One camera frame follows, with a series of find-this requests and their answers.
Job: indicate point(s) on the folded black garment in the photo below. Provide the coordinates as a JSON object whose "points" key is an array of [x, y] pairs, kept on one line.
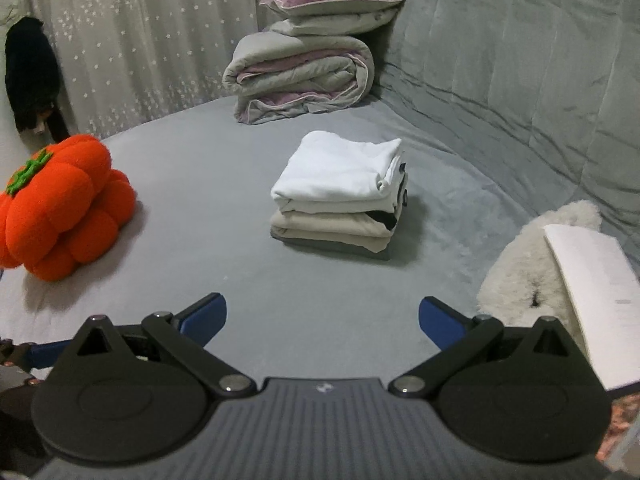
{"points": [[385, 220]]}

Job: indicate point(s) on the white plush toy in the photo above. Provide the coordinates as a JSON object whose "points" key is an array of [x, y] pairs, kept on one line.
{"points": [[520, 270]]}

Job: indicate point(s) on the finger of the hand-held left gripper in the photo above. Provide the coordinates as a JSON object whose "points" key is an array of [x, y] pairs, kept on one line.
{"points": [[42, 354]]}

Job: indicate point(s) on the orange pumpkin plush pillow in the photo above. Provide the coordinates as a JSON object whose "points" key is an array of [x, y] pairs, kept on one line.
{"points": [[60, 210]]}

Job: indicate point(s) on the grey quilted blanket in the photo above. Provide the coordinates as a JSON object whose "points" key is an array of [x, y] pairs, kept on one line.
{"points": [[500, 85]]}

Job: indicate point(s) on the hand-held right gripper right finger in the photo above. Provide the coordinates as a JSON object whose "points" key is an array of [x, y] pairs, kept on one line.
{"points": [[440, 322]]}

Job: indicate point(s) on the white book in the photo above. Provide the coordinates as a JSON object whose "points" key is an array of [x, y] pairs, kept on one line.
{"points": [[595, 295]]}

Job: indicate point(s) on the black hanging garment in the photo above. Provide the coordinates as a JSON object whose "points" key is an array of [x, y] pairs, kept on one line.
{"points": [[32, 75]]}

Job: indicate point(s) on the white sweatshirt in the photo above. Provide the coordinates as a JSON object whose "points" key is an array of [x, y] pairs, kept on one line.
{"points": [[335, 170]]}

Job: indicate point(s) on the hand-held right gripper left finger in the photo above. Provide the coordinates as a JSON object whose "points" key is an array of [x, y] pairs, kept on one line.
{"points": [[205, 317]]}

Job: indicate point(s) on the folded grey pink quilt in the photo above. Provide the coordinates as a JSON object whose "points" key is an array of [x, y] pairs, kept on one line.
{"points": [[300, 75]]}

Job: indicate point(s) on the grey bed sheet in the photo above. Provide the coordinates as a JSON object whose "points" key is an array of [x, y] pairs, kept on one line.
{"points": [[325, 300]]}

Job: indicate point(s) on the grey star-print curtain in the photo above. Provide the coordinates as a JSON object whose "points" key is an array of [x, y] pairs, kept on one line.
{"points": [[150, 35]]}

